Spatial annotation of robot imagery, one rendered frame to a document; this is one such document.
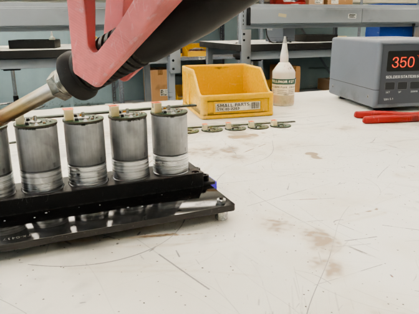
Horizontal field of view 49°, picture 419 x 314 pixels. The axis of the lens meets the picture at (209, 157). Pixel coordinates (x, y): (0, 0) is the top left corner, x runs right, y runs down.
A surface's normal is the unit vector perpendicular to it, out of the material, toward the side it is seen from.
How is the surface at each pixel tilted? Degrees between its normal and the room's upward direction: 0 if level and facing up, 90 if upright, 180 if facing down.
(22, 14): 90
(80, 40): 98
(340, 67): 90
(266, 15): 90
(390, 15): 90
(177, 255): 0
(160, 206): 0
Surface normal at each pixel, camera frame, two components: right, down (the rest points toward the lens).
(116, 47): -0.44, 0.39
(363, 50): -0.99, 0.05
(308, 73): 0.36, 0.26
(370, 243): -0.01, -0.96
